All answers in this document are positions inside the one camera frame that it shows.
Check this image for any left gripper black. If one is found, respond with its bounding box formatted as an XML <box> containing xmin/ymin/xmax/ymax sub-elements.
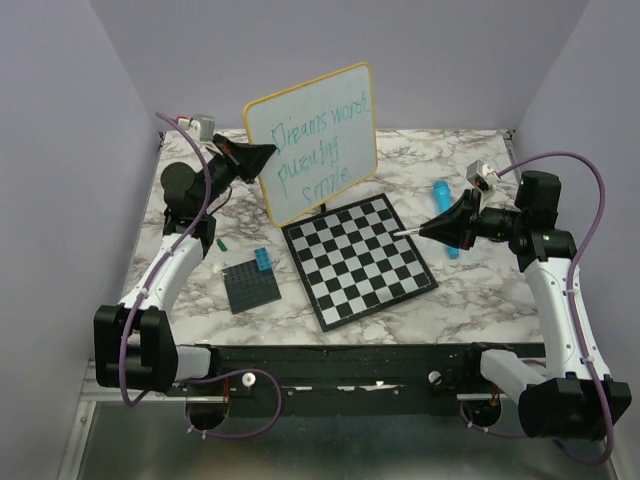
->
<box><xmin>197</xmin><ymin>133</ymin><xmax>276</xmax><ymax>212</ymax></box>

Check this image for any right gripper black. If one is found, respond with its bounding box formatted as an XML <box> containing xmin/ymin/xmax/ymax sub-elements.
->
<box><xmin>420</xmin><ymin>188</ymin><xmax>526</xmax><ymax>250</ymax></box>

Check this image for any white whiteboard marker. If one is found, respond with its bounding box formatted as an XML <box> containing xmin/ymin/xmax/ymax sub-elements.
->
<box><xmin>393</xmin><ymin>228</ymin><xmax>421</xmax><ymax>237</ymax></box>

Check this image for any yellow framed whiteboard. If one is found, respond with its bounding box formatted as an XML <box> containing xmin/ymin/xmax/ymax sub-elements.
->
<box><xmin>243</xmin><ymin>62</ymin><xmax>378</xmax><ymax>227</ymax></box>

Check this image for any green marker cap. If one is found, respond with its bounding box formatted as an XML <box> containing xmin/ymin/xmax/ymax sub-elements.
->
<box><xmin>216</xmin><ymin>238</ymin><xmax>227</xmax><ymax>252</ymax></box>

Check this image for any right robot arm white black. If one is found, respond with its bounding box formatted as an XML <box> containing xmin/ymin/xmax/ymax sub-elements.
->
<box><xmin>419</xmin><ymin>171</ymin><xmax>632</xmax><ymax>441</ymax></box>

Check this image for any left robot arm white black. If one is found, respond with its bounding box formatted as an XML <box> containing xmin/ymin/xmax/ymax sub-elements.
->
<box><xmin>93</xmin><ymin>134</ymin><xmax>276</xmax><ymax>395</ymax></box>

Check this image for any blue cylindrical eraser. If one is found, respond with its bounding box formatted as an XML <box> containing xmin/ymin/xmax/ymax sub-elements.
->
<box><xmin>432</xmin><ymin>180</ymin><xmax>459</xmax><ymax>260</ymax></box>

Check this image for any blue lego brick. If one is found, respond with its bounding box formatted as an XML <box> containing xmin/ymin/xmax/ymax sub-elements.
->
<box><xmin>254</xmin><ymin>247</ymin><xmax>273</xmax><ymax>272</ymax></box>

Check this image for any black white chessboard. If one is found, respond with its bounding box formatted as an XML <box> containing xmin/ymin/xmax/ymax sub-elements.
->
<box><xmin>282</xmin><ymin>193</ymin><xmax>438</xmax><ymax>332</ymax></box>

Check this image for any dark grey lego baseplate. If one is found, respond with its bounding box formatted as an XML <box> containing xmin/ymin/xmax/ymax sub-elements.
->
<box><xmin>222</xmin><ymin>260</ymin><xmax>281</xmax><ymax>314</ymax></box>

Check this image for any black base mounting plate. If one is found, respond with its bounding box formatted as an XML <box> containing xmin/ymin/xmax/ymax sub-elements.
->
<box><xmin>164</xmin><ymin>343</ymin><xmax>521</xmax><ymax>416</ymax></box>

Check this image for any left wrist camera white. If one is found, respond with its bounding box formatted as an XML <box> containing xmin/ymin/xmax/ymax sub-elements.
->
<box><xmin>189</xmin><ymin>114</ymin><xmax>215</xmax><ymax>143</ymax></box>

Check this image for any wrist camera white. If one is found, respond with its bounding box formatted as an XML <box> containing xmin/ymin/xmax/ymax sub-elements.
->
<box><xmin>189</xmin><ymin>114</ymin><xmax>215</xmax><ymax>143</ymax></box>
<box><xmin>466</xmin><ymin>160</ymin><xmax>500</xmax><ymax>194</ymax></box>

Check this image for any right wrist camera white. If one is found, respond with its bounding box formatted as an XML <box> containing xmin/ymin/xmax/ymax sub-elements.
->
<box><xmin>466</xmin><ymin>160</ymin><xmax>500</xmax><ymax>194</ymax></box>

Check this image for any aluminium rail frame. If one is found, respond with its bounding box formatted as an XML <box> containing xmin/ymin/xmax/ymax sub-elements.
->
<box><xmin>54</xmin><ymin>129</ymin><xmax>621</xmax><ymax>480</ymax></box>

